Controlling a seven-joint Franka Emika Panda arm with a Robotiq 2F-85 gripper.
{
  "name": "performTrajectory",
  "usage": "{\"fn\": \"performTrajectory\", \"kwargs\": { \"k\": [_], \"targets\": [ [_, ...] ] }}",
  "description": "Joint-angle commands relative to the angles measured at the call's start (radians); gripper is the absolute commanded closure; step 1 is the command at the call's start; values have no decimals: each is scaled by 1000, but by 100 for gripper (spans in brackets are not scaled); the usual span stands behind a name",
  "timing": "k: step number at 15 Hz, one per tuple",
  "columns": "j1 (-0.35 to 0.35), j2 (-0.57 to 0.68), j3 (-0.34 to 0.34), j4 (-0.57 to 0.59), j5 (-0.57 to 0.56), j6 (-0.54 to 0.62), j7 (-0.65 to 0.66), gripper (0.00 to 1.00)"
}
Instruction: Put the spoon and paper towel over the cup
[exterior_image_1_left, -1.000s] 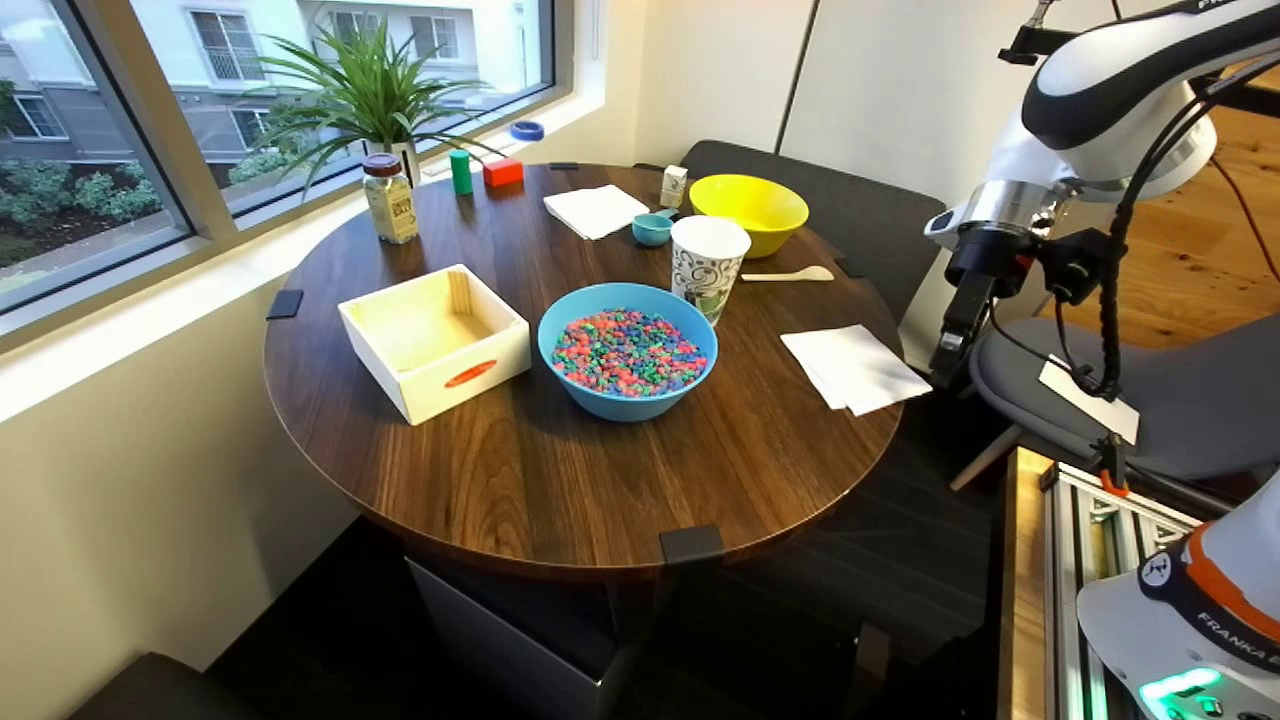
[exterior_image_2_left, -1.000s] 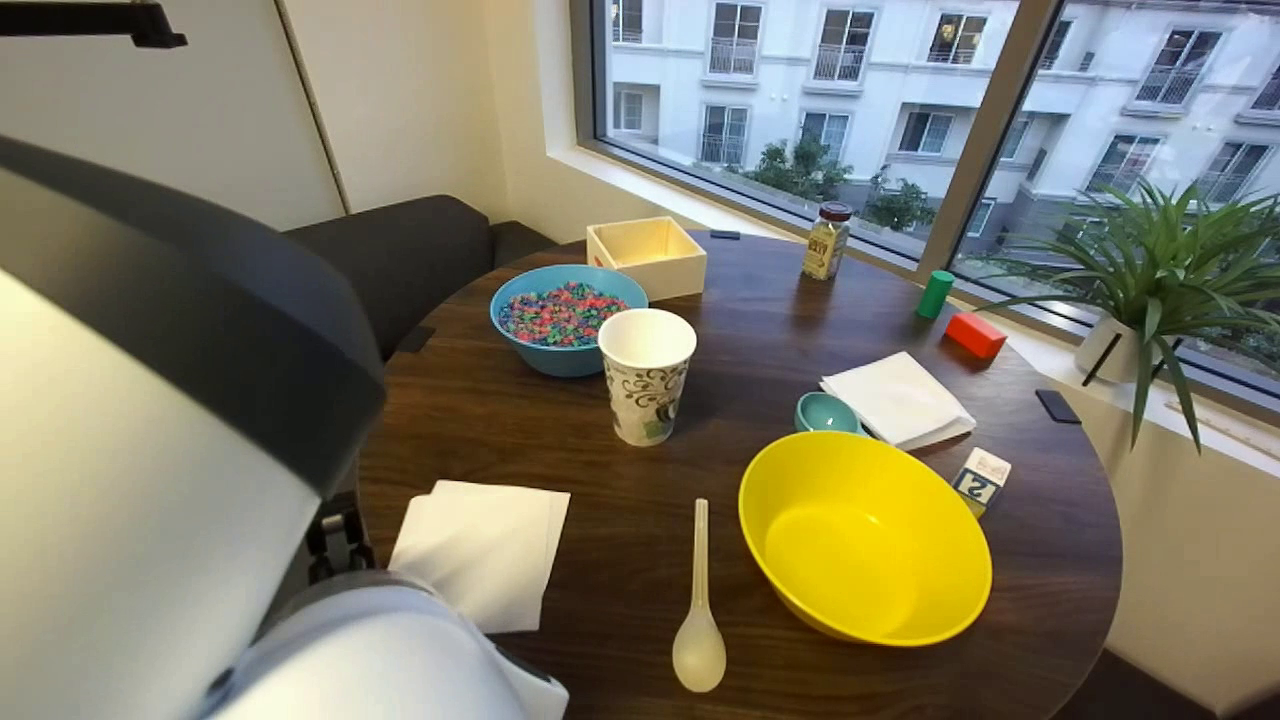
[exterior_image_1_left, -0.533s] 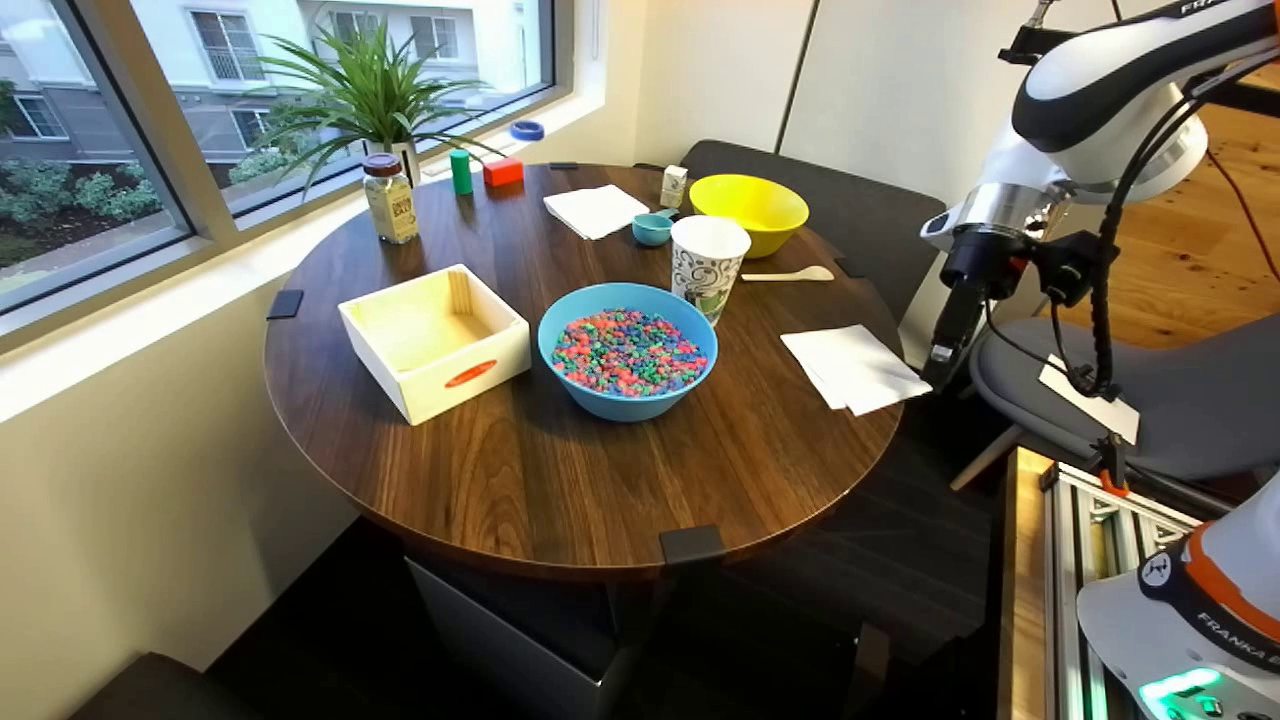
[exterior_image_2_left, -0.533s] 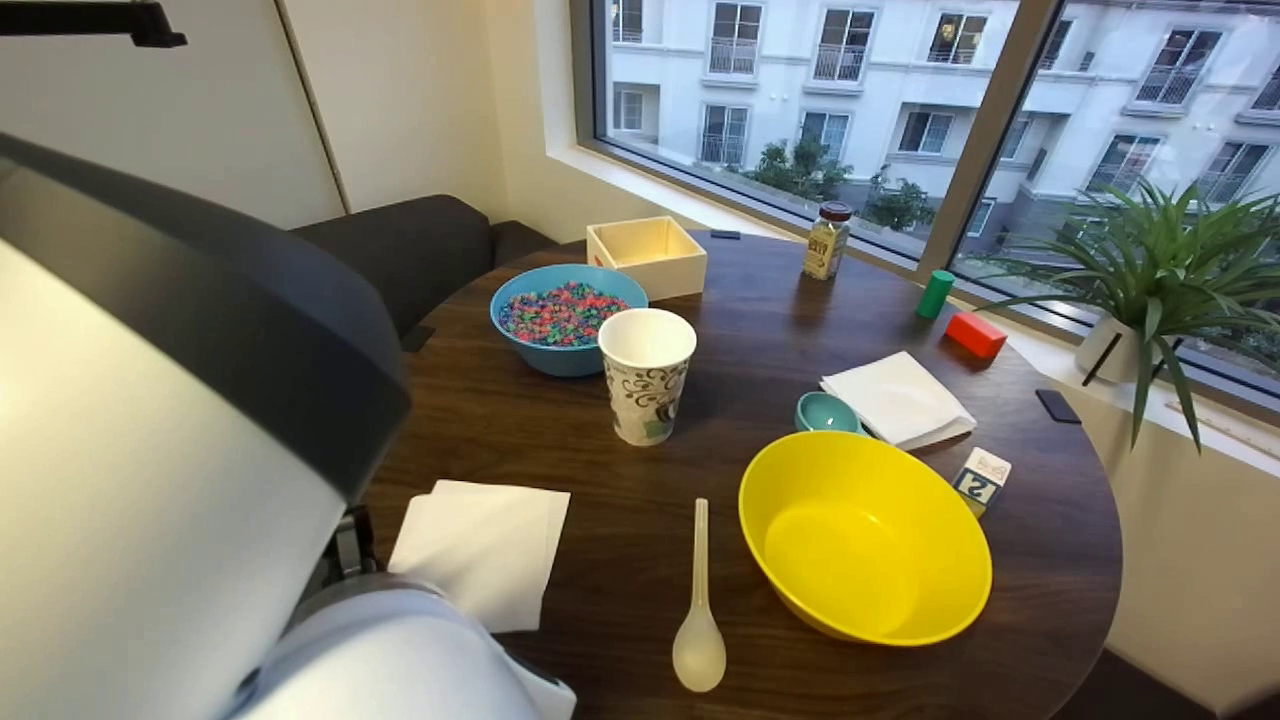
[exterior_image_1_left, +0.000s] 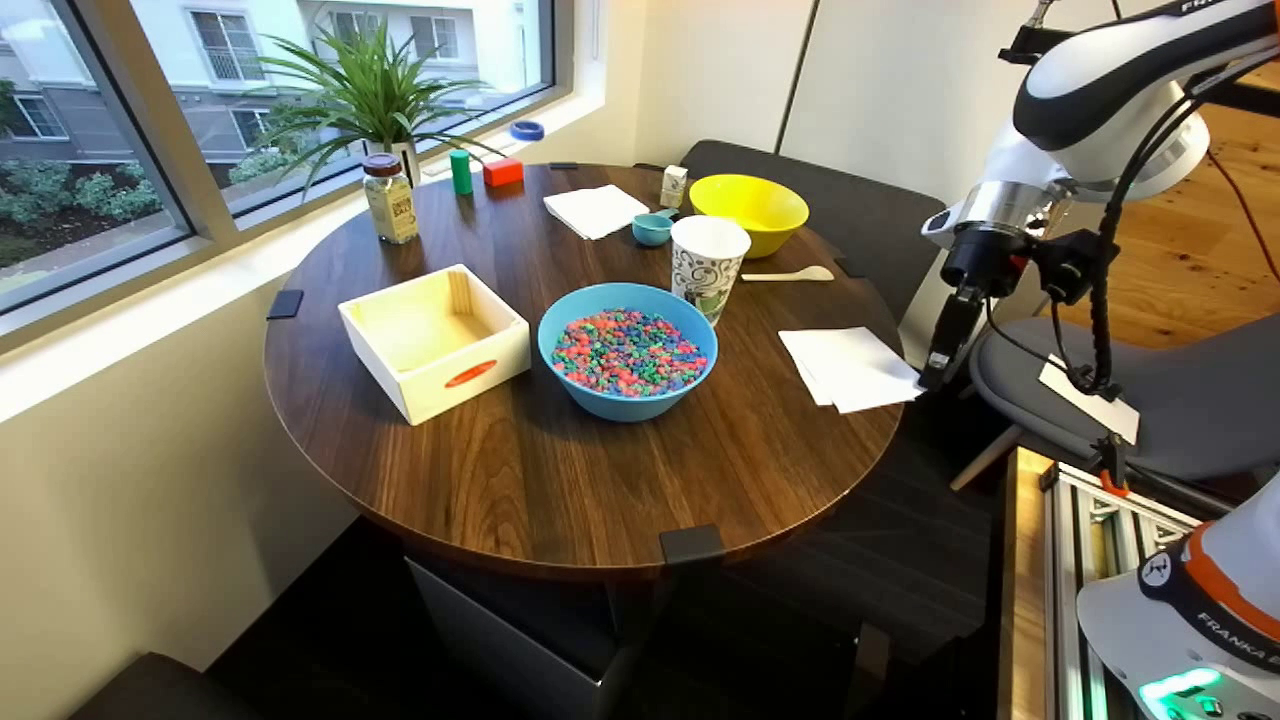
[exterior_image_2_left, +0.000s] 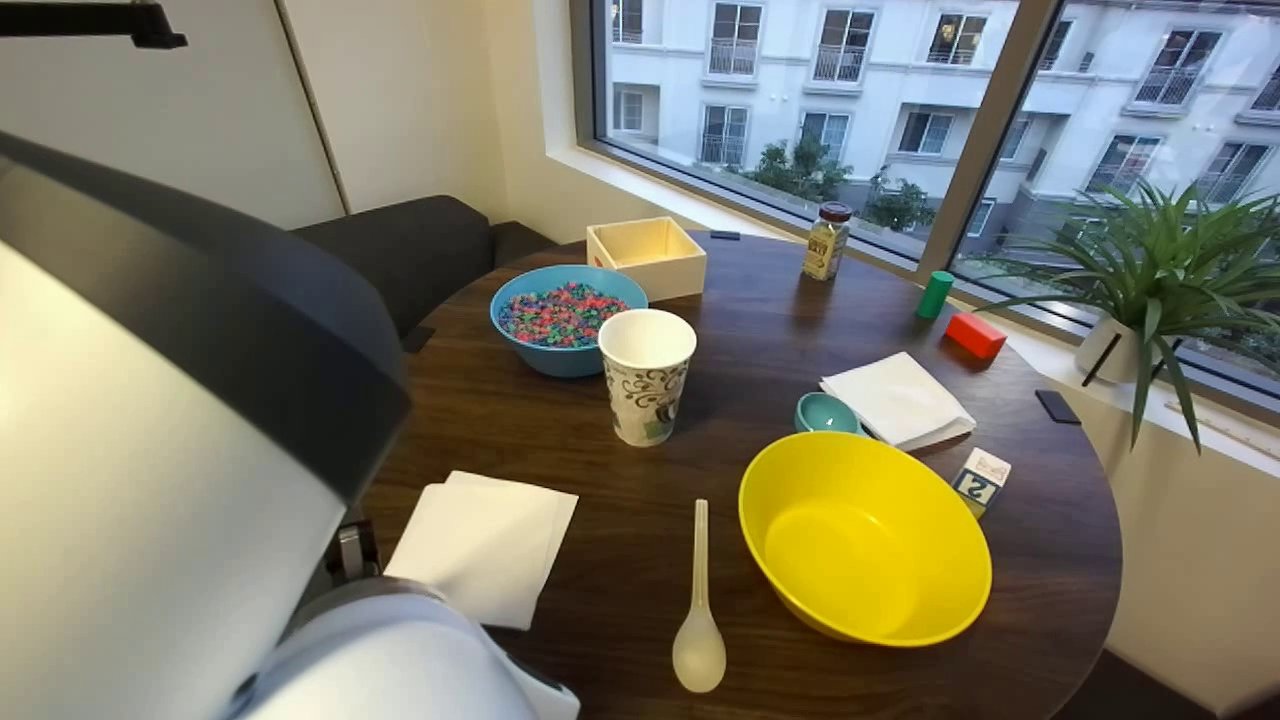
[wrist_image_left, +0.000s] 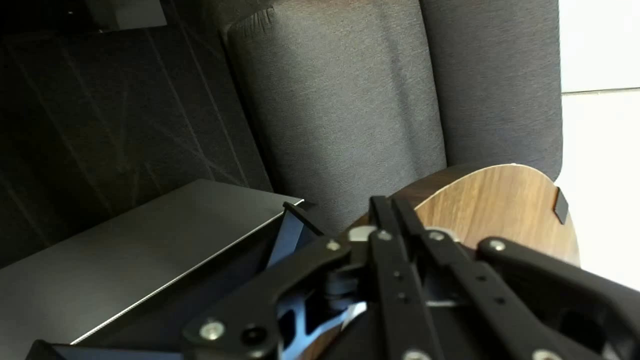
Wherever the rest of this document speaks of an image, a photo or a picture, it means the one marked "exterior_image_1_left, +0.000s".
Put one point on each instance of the window frame post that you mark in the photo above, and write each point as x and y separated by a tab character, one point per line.
152	120

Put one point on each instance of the patterned paper cup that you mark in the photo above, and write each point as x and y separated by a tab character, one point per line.
706	265

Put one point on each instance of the small white carton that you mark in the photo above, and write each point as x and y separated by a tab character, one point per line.
672	187

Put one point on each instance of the grey chair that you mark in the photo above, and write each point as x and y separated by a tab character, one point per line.
1201	400

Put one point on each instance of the blue round lid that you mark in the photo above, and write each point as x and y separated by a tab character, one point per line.
526	129

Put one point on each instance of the green potted plant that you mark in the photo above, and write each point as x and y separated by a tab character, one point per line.
363	84

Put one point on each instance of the white plastic spoon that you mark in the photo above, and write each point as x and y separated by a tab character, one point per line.
800	274

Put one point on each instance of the green cylinder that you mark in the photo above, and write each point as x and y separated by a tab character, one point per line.
461	173

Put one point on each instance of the white wooden box tray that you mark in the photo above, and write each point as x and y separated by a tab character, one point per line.
427	333

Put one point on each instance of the folded white napkin stack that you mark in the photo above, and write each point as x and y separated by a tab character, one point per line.
592	210

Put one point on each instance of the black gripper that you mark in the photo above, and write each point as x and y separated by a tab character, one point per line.
986	263

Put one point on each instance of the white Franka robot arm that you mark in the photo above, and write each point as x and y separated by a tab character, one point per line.
1121	64

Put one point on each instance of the blue bowl with colourful candies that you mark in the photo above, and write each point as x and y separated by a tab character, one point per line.
627	353

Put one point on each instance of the white plate on stand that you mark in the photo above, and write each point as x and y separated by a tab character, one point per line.
1089	400

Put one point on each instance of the grey table pedestal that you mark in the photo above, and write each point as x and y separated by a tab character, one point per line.
507	647

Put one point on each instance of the dark grey sofa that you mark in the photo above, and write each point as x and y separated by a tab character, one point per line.
864	221

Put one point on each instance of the red block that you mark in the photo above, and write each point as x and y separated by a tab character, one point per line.
507	173

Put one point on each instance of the yellow plastic bowl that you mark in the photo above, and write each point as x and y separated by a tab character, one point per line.
746	206

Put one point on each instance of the jar with yellow label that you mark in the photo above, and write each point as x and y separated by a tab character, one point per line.
394	206

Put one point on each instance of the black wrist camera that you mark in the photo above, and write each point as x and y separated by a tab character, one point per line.
1076	265

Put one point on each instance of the small teal dish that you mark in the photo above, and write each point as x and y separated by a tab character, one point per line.
648	228

